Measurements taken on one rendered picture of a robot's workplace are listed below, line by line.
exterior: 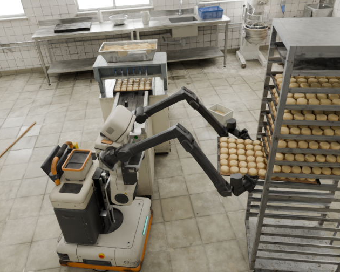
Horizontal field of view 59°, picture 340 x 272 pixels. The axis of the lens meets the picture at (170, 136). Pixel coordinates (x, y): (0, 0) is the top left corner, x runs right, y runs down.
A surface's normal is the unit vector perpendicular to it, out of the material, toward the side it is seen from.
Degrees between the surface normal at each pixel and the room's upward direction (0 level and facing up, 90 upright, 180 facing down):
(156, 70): 90
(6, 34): 90
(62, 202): 90
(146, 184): 90
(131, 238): 1
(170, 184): 0
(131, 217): 1
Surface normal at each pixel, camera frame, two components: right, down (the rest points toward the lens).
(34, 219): -0.04, -0.82
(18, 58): 0.15, 0.55
